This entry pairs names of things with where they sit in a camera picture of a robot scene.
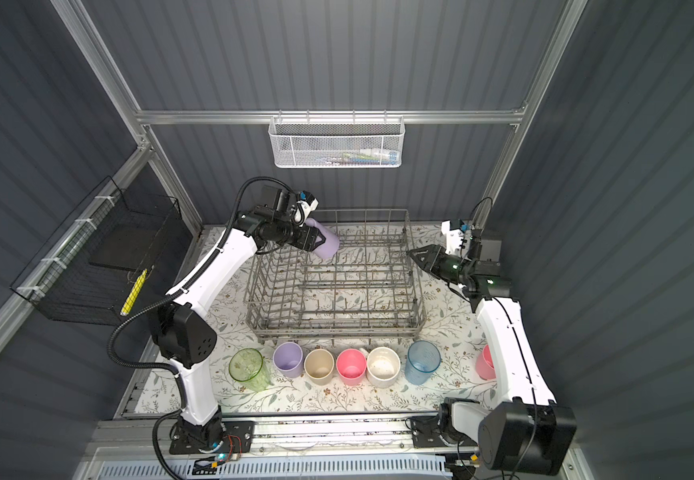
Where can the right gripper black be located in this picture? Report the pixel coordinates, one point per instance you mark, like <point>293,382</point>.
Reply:
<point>433,260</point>

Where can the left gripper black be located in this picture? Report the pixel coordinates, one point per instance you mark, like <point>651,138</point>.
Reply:
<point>308,238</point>

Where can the light purple cup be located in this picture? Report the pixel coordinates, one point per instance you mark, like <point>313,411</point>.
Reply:
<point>327,242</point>

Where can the blue transparent cup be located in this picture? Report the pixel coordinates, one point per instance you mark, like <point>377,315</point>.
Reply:
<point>422,361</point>

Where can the pink cup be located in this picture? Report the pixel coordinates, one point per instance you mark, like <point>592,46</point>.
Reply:
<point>351,366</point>
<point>484,365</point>

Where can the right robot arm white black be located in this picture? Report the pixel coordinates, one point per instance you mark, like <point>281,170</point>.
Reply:
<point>526,430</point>

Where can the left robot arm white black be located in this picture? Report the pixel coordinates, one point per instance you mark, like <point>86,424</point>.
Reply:
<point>182,333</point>

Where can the items in white basket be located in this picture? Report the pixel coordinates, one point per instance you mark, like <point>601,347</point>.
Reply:
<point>364,157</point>

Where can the white cup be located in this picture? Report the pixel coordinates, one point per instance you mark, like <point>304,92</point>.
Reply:
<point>383,367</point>

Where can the purple cup in row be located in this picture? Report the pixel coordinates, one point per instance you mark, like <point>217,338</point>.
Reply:
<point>288,358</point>

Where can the pink cup in row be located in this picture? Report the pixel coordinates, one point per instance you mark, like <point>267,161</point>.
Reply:
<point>351,366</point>

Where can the green transparent cup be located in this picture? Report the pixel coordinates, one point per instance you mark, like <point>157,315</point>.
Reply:
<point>247,367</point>

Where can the beige cup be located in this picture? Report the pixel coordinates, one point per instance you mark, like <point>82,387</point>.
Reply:
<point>319,366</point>

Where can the yellow brush in basket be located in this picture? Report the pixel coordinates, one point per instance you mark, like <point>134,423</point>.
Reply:
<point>134,292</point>

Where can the white ventilated front panel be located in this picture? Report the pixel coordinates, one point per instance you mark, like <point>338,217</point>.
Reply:
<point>402,466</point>

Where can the grey wire dish rack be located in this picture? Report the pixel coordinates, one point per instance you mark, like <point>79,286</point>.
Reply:
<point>369,289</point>

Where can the white mesh wall basket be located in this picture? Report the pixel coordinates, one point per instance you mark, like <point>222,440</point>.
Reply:
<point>298,145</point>

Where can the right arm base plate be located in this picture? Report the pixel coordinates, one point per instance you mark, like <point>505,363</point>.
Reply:
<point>432,432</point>

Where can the black wire wall basket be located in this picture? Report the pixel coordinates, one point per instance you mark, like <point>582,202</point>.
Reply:
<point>87,274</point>

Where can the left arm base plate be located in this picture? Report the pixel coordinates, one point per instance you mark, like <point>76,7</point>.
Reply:
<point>218,437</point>

